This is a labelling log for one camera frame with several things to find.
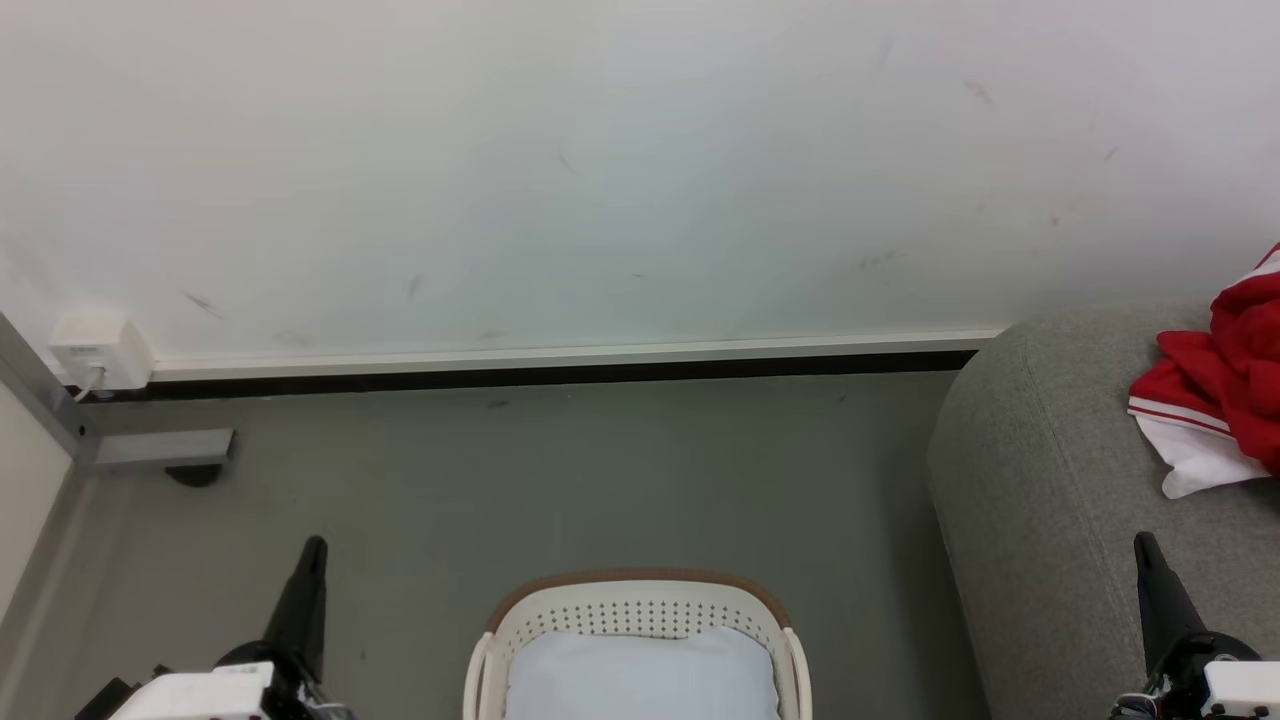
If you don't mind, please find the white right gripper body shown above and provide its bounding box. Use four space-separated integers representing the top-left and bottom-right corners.
1202 659 1280 720

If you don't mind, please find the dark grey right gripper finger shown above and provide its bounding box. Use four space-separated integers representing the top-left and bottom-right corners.
1132 531 1208 674

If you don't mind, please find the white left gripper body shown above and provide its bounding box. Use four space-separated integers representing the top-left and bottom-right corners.
108 660 278 720

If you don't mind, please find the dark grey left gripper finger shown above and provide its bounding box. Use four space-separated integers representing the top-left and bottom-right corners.
261 535 330 683

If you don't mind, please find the red and white garment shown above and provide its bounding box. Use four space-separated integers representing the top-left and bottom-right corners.
1127 242 1280 500

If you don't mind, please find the white perforated laundry basket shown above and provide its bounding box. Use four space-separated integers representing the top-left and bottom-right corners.
462 567 814 720

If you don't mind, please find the grey fabric sofa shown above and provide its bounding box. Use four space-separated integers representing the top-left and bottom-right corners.
925 300 1280 720

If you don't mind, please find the grey metal partition foot bar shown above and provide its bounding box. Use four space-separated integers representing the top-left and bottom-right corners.
95 427 237 470

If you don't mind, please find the beige partition panel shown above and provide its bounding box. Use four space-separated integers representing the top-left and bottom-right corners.
0 378 74 626

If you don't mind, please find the pale blue folded cloth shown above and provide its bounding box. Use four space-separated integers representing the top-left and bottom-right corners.
503 624 784 720

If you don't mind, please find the white and black baseboard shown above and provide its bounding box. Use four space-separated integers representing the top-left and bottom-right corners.
60 325 1007 403

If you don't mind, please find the white wall socket box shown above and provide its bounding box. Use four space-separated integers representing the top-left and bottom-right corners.
48 314 157 394

